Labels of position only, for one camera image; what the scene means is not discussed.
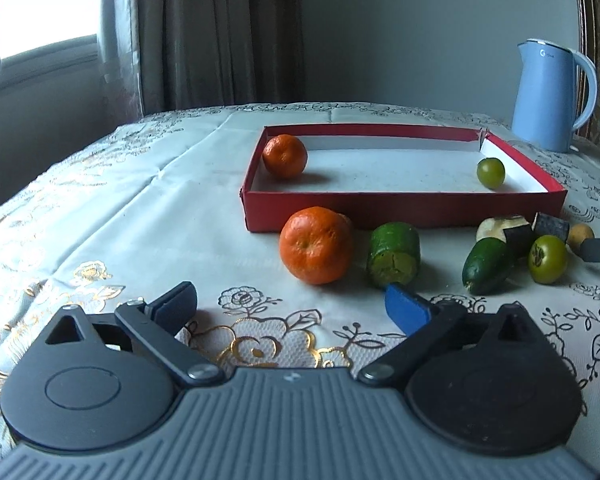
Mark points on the orange mandarin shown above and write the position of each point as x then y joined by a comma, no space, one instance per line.
285,156
316,245

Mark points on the small tan longan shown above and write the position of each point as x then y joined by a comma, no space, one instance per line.
582,232

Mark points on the red cardboard box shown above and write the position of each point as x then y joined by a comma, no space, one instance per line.
330,210

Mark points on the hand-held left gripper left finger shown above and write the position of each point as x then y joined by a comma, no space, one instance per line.
177,305

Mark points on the sheer white curtain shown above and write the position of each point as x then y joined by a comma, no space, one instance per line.
122,35

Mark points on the cream-coloured cut piece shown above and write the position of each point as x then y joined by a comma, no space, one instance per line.
497,227

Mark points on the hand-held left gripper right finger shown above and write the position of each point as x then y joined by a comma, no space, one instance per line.
405,310

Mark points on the brown curtain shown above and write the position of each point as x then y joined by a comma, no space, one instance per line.
215,35

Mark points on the small whole green cucumber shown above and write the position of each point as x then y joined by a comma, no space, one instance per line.
485,265

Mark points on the light blue electric kettle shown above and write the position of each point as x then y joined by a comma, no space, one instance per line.
545,95

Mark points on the green tomato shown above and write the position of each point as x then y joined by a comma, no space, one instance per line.
490,173
547,259

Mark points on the window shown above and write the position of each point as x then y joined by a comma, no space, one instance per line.
35,5

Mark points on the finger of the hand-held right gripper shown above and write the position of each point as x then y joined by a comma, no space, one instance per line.
551,225
517,242

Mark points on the cut green cucumber piece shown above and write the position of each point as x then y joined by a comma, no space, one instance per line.
394,255

